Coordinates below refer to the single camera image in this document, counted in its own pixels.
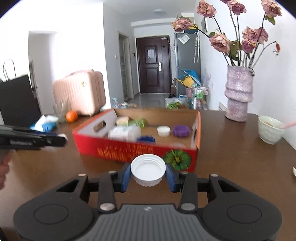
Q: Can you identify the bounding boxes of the white screw cap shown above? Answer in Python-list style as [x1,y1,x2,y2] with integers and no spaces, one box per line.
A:
[157,126,171,137]
[131,154,166,187]

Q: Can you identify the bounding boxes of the purple round lid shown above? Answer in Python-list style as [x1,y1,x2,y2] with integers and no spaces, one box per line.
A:
[173,125,190,138]

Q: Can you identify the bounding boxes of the clear cotton swab jar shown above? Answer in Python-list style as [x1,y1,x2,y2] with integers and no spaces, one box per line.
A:
[108,126,142,142]

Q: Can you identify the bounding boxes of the blue jar lid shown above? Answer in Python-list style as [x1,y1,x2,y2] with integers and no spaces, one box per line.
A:
[137,136,156,144]

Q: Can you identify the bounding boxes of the beige small box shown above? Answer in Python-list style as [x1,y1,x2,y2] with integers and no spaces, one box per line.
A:
[116,116,130,126]

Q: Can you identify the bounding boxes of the person's left hand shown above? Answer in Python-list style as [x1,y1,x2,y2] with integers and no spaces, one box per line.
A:
[0,149,12,190]

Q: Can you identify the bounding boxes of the black paper shopping bag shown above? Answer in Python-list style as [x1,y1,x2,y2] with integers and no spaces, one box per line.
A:
[1,66,41,128]

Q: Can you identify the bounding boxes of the blue tissue pack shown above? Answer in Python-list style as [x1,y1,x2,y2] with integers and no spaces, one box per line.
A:
[30,115,59,132]

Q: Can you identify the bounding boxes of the red cardboard box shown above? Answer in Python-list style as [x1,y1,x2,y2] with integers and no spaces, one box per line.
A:
[72,108,201,172]

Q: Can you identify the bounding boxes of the clear glass cup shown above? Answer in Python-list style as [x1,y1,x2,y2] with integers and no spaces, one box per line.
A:
[53,99,71,123]

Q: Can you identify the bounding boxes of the orange fruit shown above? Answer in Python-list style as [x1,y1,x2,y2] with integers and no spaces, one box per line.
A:
[66,110,78,123]

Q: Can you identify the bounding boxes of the pink ribbed suitcase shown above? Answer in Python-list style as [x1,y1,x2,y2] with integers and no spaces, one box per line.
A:
[53,70,106,116]

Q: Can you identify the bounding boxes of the blue yellow clutter pile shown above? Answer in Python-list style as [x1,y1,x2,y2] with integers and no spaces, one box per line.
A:
[165,69,210,110]

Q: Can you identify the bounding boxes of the pale green bowl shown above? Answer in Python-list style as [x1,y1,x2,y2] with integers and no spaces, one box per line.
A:
[258,115,285,145]

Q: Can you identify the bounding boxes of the purple textured vase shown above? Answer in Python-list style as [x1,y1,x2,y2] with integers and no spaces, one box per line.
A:
[224,65,255,123]

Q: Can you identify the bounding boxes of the crumpled white tissue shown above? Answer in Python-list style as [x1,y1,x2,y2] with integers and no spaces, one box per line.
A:
[292,167,296,177]

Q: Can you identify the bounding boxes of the pink spoon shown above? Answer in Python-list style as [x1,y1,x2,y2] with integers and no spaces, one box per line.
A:
[281,121,296,130]

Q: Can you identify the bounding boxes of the dark brown entrance door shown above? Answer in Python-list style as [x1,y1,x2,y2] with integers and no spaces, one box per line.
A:
[136,36,171,94]

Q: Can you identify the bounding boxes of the grey refrigerator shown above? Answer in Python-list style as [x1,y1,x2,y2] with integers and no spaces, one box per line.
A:
[174,32,201,98]

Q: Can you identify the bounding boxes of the dried pink roses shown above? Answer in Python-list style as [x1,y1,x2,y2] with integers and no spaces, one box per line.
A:
[171,1,282,69]

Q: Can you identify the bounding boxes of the ceiling lamp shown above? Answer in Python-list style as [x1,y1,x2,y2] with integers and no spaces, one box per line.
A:
[154,9,165,14]

